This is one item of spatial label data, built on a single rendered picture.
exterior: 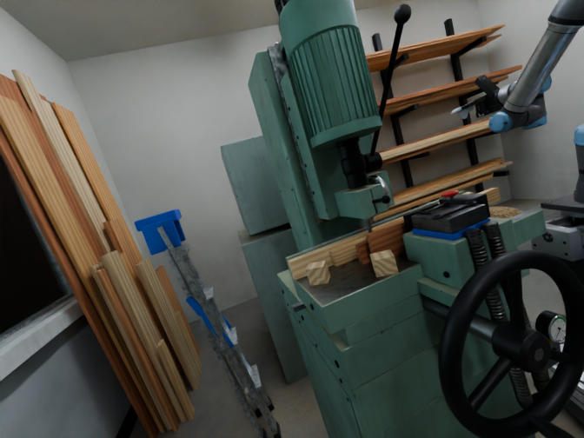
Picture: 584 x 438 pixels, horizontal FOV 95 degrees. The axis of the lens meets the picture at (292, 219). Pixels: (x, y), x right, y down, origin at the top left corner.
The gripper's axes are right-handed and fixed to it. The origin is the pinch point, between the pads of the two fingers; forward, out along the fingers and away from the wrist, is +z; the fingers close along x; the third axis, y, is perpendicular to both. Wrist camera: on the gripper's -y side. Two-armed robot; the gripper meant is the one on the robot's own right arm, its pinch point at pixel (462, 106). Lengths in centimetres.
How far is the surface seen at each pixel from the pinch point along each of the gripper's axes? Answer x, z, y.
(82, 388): -227, 31, 48
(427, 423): -104, -67, 55
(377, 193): -88, -55, 7
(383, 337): -105, -67, 31
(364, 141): -74, -32, -5
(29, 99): -197, 72, -103
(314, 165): -96, -42, -5
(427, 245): -90, -70, 17
